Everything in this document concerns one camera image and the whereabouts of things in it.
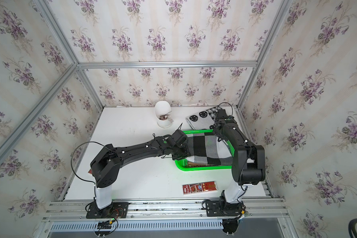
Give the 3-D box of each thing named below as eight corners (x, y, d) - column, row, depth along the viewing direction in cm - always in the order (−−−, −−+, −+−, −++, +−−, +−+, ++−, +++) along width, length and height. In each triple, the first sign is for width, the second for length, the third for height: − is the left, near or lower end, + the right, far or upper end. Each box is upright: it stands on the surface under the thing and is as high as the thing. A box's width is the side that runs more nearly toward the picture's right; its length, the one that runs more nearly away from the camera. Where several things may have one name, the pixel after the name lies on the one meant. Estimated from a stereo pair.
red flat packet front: (183, 194, 80) (183, 193, 79) (182, 185, 83) (182, 184, 82) (216, 190, 82) (217, 189, 80) (214, 182, 85) (215, 180, 83)
